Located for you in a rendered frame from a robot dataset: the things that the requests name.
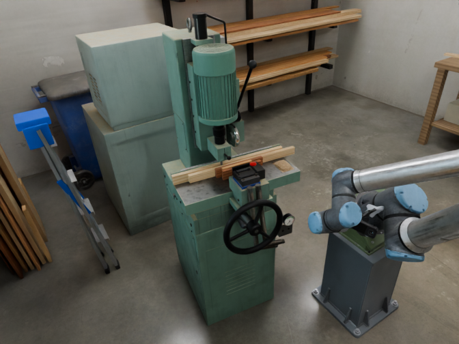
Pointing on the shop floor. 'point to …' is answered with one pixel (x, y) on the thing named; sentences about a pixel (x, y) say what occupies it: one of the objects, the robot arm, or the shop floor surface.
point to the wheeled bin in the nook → (72, 123)
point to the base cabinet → (223, 266)
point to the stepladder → (63, 177)
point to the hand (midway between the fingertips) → (379, 222)
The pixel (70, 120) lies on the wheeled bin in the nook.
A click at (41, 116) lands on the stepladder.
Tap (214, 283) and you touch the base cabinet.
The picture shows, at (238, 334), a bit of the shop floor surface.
